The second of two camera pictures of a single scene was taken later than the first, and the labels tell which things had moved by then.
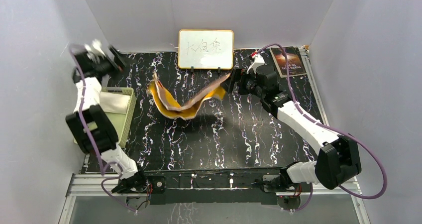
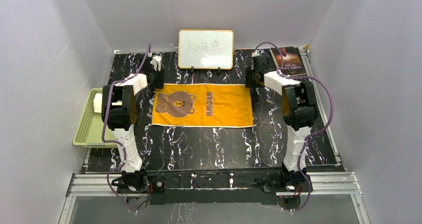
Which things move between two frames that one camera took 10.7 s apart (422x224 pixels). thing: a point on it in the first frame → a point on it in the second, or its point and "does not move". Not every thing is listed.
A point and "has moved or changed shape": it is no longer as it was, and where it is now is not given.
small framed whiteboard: x=206 y=49 does not move
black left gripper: x=120 y=62 → x=159 y=74
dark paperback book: x=296 y=64 does not move
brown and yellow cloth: x=167 y=106 has moved or changed shape
